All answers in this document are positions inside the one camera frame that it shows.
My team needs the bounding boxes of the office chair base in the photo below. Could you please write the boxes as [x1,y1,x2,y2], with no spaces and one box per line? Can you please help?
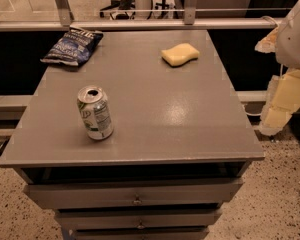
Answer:
[110,0,133,20]

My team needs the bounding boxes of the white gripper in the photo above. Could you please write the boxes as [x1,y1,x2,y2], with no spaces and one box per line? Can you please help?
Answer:
[255,0,300,136]

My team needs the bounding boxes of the bottom grey drawer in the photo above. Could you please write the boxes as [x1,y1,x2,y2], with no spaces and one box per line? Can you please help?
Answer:
[74,228,209,240]

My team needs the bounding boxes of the yellow sponge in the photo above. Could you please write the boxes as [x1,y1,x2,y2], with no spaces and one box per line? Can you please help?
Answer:
[161,43,200,67]

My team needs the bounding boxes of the blue chip bag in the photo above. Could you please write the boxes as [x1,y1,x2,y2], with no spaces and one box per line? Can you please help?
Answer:
[41,27,104,67]

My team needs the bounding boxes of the middle grey drawer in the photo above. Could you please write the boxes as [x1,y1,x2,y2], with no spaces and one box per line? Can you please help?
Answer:
[56,209,221,230]

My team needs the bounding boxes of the metal railing frame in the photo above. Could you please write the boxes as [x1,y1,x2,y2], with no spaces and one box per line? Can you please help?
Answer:
[0,0,296,32]

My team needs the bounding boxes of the white green 7up can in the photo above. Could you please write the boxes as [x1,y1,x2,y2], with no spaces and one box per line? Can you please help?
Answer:
[77,85,113,140]

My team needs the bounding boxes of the top grey drawer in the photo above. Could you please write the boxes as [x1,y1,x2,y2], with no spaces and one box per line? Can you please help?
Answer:
[24,178,243,209]

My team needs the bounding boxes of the grey drawer cabinet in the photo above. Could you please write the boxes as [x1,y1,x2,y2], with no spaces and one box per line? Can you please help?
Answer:
[0,29,266,240]

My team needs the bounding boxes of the white cable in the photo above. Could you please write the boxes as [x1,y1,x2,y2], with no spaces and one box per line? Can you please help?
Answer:
[242,103,264,117]

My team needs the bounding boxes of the grey drawer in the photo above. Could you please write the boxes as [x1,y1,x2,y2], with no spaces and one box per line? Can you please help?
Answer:
[74,228,209,240]
[56,209,221,230]
[24,178,243,209]

